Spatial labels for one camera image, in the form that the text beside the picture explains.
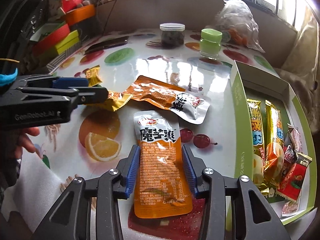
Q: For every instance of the glass jar white lid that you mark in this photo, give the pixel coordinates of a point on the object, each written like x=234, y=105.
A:
x=172, y=34

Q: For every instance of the orange white snack pouch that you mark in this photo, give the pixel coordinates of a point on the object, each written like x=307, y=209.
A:
x=161, y=188

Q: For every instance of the gold snack stick right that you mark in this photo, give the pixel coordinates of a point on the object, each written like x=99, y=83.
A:
x=274, y=145

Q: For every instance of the person's left hand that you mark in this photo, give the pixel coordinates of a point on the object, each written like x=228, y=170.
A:
x=24, y=142

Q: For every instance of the orange storage box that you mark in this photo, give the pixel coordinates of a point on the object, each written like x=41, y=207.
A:
x=80, y=14

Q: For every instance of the yellow green storage box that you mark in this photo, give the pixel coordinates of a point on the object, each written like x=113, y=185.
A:
x=65, y=44

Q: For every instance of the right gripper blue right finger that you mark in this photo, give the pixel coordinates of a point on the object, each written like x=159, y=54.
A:
x=206, y=183

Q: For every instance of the small gold snack packet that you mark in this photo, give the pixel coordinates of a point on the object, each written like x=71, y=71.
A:
x=92, y=75

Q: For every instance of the gold snack stick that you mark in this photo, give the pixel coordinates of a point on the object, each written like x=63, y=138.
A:
x=274, y=145
x=258, y=141

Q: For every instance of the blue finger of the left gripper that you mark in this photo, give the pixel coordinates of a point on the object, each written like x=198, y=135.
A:
x=92, y=96
x=50, y=81

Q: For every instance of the blue wrist band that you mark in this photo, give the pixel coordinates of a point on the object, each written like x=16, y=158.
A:
x=6, y=79

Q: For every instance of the green lidded jar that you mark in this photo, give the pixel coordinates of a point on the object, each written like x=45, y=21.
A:
x=210, y=43

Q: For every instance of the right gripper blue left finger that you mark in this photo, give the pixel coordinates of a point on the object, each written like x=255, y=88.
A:
x=116, y=184

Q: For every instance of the gold snack stick left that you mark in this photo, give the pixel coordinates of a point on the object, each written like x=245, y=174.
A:
x=258, y=141

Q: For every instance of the pink white snack packet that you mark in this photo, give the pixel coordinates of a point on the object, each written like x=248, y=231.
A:
x=295, y=138

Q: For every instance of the green white cardboard box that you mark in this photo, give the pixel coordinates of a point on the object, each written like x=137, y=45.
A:
x=248, y=82

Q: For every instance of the red storage box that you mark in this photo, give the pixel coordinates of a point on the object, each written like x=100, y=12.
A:
x=50, y=40

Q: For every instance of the beige curtain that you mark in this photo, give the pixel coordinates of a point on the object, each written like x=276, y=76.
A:
x=301, y=69

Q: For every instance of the clear plastic bag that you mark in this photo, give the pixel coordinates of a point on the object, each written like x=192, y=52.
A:
x=237, y=25

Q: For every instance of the red snack packet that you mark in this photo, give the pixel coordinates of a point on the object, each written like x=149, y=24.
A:
x=291, y=185

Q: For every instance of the long yellow snack bar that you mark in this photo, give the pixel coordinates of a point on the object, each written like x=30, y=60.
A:
x=114, y=101

